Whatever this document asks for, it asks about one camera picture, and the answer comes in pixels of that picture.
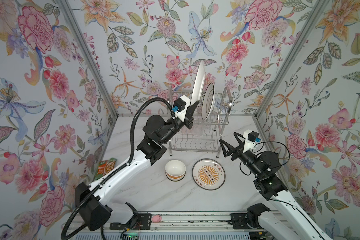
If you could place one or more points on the green snack packet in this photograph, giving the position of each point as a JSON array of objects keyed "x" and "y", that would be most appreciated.
[{"x": 104, "y": 168}]

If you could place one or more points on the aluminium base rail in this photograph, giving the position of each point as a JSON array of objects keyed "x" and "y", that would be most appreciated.
[{"x": 180, "y": 226}]

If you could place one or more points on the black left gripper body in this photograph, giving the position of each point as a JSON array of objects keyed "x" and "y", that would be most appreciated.
[{"x": 187, "y": 113}]

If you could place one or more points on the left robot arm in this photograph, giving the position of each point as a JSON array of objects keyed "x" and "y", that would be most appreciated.
[{"x": 92, "y": 210}]

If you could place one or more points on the aluminium corner frame post right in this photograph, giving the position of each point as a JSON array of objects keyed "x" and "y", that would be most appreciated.
[{"x": 308, "y": 26}]

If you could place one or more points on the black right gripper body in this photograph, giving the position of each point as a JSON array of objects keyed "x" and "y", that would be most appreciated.
[{"x": 235, "y": 149}]

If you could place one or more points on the aluminium corner frame post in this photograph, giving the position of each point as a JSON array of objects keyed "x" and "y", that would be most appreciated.
[
  {"x": 308, "y": 26},
  {"x": 79, "y": 37}
]

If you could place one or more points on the orange white bowl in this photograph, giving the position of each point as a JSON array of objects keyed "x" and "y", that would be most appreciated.
[{"x": 175, "y": 170}]

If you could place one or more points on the two-tier metal dish rack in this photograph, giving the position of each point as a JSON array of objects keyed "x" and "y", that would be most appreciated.
[{"x": 206, "y": 132}]

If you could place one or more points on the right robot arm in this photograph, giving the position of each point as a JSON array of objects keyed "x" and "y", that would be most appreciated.
[{"x": 276, "y": 192}]

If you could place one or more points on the white plate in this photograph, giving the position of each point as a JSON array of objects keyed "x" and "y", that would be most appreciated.
[
  {"x": 199, "y": 83},
  {"x": 208, "y": 101},
  {"x": 208, "y": 174}
]

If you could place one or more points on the pink small toy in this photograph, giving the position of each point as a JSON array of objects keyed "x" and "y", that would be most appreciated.
[{"x": 156, "y": 219}]

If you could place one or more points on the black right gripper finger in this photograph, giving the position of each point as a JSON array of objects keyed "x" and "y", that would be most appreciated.
[
  {"x": 240, "y": 139},
  {"x": 228, "y": 150}
]

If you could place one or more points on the aluminium corner frame post left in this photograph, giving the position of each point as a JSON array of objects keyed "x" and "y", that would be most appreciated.
[{"x": 79, "y": 37}]

